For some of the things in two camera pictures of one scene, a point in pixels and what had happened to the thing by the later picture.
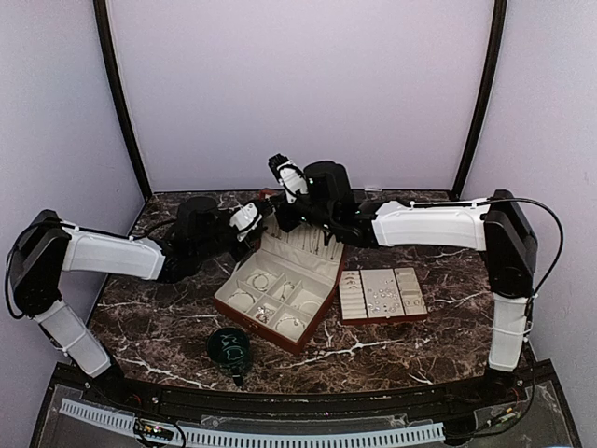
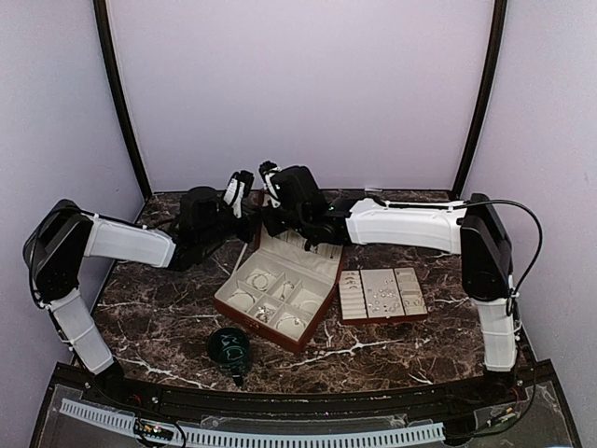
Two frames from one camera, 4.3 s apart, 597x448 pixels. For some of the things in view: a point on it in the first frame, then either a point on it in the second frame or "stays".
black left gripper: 240,255 -> 251,221
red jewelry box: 283,283 stays
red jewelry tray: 377,295 stays
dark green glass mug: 229,349 stays
